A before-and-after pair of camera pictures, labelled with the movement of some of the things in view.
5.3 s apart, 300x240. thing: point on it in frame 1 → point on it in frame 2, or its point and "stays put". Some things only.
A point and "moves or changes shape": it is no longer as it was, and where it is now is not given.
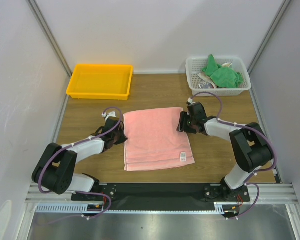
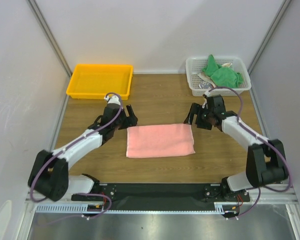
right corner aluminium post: x=268 y=36 stays put
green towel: x=223 y=77 stays put
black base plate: x=166 y=196 stays put
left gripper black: x=123 y=138 → x=129 y=121
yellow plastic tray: x=101 y=81 stays put
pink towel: x=152 y=140 moves or changes shape
